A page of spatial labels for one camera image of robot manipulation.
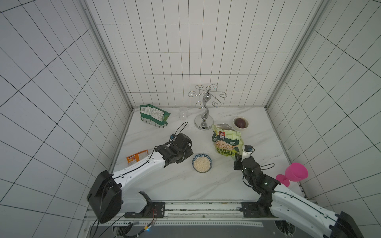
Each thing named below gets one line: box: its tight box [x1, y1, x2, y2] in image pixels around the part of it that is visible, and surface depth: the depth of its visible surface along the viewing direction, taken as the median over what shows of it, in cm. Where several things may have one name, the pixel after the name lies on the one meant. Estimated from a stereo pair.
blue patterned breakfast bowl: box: [191, 153, 213, 174], surface depth 86 cm
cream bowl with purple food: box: [232, 116, 250, 131], surface depth 106 cm
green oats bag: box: [211, 122, 245, 158], surface depth 81 cm
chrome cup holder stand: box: [188, 84, 228, 131], surface depth 97 cm
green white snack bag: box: [139, 103, 172, 128], surface depth 103 cm
